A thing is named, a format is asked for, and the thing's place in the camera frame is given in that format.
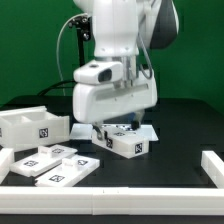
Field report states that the white cabinet door left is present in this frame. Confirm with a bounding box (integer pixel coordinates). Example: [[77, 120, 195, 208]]
[[10, 145, 77, 177]]

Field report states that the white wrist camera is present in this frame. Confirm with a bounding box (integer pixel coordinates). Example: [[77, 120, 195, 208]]
[[73, 60, 123, 85]]

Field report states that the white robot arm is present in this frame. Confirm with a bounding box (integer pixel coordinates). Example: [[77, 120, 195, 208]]
[[73, 0, 179, 140]]

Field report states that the white front wall rail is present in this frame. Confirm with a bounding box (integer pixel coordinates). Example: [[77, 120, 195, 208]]
[[0, 187, 224, 216]]

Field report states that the white cabinet box with tags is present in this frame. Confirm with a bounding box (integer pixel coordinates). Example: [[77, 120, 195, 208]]
[[92, 125, 149, 159]]

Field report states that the white tag sheet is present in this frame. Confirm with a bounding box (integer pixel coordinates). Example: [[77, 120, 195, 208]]
[[70, 123, 158, 141]]

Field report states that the grey cable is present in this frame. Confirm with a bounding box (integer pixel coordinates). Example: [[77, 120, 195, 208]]
[[55, 13, 88, 96]]

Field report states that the black cable bundle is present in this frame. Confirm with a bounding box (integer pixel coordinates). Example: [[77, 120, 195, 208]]
[[37, 78, 81, 97]]

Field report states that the white wall block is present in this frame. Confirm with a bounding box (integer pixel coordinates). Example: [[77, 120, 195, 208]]
[[0, 148, 14, 184], [201, 151, 224, 189]]

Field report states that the white cabinet door with knob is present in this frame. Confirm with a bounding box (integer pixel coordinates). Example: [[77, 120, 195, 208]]
[[35, 155, 100, 187]]

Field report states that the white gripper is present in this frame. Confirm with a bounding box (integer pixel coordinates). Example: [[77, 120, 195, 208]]
[[73, 79, 157, 140]]

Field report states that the white left wall block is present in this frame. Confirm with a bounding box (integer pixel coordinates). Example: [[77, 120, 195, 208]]
[[0, 148, 14, 184]]

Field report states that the white right wall block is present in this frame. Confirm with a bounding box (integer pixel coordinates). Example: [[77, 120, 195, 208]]
[[201, 151, 224, 189]]

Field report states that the white cabinet body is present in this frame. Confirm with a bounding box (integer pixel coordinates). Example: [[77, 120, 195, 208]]
[[0, 106, 70, 152]]

